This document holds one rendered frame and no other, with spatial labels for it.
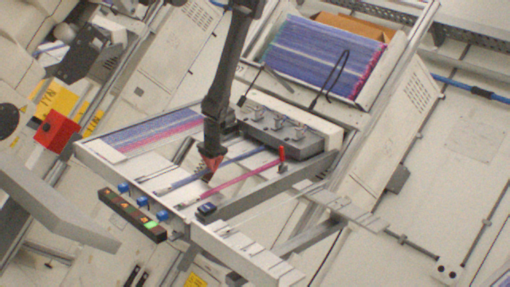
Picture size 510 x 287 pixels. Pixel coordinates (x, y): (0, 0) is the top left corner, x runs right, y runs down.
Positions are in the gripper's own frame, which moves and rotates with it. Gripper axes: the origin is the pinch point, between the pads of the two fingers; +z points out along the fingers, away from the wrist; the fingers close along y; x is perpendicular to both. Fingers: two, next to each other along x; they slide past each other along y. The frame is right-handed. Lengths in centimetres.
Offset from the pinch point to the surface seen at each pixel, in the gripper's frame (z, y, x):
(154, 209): 2.7, -3.4, 27.4
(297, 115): -7.0, 0.6, -43.2
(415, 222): 98, 5, -152
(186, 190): 0.4, -4.4, 15.1
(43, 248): 39, 49, 46
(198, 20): -4, 125, -92
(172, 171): 0.5, 9.1, 10.7
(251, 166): 0.7, -6.6, -12.4
